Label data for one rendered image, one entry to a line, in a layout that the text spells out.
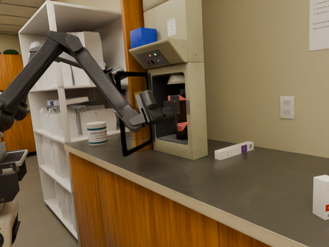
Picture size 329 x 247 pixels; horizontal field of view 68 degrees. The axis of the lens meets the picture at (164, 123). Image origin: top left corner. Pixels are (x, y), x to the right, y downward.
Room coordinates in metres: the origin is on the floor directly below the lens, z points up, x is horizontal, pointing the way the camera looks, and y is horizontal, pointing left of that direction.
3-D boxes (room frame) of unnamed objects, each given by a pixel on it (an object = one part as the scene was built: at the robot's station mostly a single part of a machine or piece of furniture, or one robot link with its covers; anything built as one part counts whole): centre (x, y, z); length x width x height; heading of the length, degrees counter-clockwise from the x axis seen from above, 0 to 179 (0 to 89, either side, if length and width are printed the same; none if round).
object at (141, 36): (1.33, 0.08, 1.56); 0.10 x 0.10 x 0.09; 39
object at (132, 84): (1.26, 0.14, 1.19); 0.30 x 0.01 x 0.40; 156
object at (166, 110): (0.95, -0.01, 1.20); 0.07 x 0.07 x 0.10; 40
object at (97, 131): (1.69, 0.47, 1.02); 0.13 x 0.13 x 0.15
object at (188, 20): (1.37, -0.12, 1.33); 0.32 x 0.25 x 0.77; 39
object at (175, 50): (1.25, 0.02, 1.46); 0.32 x 0.12 x 0.10; 39
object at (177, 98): (1.00, -0.06, 1.23); 0.09 x 0.07 x 0.07; 130
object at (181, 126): (1.00, -0.06, 1.16); 0.09 x 0.07 x 0.07; 130
